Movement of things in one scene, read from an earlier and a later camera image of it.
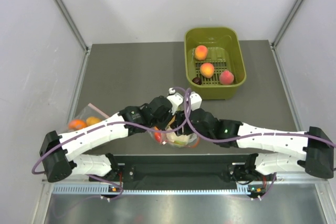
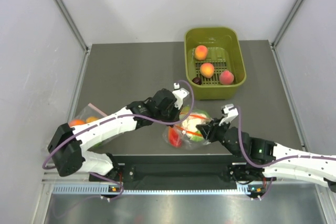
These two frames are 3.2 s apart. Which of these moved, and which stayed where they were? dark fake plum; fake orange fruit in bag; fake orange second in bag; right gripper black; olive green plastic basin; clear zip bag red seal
Moved: right gripper black; clear zip bag red seal
Stayed: fake orange second in bag; fake orange fruit in bag; dark fake plum; olive green plastic basin
